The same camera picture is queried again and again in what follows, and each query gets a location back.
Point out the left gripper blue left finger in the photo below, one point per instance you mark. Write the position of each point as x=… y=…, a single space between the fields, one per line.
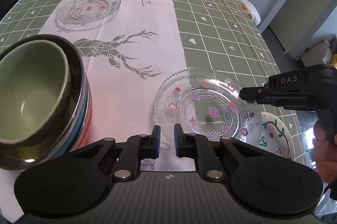
x=133 y=151

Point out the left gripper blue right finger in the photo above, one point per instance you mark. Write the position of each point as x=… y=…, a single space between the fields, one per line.
x=199 y=148

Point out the clear glass plate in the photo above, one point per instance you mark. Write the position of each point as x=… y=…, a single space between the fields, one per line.
x=80 y=15
x=206 y=102

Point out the orange steel bowl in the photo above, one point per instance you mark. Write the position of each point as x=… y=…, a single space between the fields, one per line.
x=84 y=131

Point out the white painted fruity plate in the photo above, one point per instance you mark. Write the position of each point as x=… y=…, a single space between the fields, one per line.
x=275 y=137

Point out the blue steel bowl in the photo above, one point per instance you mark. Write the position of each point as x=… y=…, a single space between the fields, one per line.
x=65 y=130

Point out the green ceramic bowl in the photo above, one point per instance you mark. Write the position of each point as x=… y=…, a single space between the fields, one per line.
x=35 y=90

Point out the person right hand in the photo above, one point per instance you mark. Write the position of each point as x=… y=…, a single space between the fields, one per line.
x=324 y=154

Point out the beige sofa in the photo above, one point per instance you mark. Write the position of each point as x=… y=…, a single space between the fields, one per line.
x=321 y=53

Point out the white cloth on stool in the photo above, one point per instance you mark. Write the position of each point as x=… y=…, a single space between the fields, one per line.
x=252 y=11

